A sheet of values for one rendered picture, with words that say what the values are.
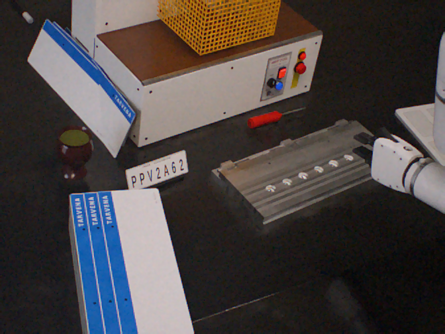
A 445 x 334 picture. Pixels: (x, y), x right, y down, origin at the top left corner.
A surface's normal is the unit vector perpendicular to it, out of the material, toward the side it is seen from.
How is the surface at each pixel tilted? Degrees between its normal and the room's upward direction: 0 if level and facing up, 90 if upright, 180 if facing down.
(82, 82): 63
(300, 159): 0
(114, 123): 69
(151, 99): 90
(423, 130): 0
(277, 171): 0
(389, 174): 90
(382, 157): 90
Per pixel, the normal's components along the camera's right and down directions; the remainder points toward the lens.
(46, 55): -0.64, -0.06
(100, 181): 0.13, -0.75
